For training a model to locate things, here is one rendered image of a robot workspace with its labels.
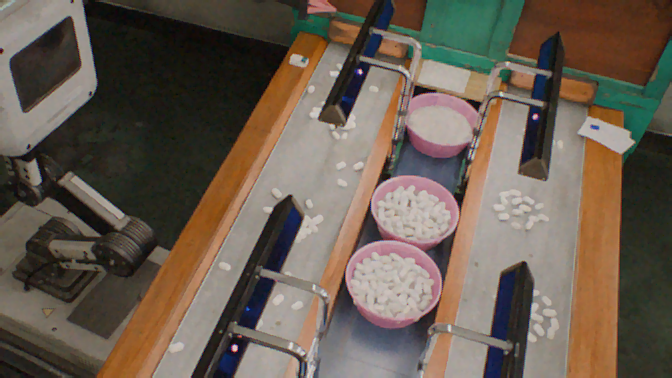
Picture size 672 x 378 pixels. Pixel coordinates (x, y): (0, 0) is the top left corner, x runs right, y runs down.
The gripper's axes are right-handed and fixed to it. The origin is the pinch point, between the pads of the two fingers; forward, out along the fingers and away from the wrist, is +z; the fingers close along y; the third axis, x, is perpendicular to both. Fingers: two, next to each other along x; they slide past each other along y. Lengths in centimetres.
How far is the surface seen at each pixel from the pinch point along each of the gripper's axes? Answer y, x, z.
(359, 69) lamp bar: 13.3, 3.0, 12.7
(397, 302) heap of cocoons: 62, 35, 48
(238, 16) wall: 55, -137, -93
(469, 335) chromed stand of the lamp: 36, 74, 68
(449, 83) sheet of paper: 26, -53, 31
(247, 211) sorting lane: 58, 26, -4
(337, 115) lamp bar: 21.1, 22.4, 15.0
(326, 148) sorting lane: 46.2, -8.2, 5.4
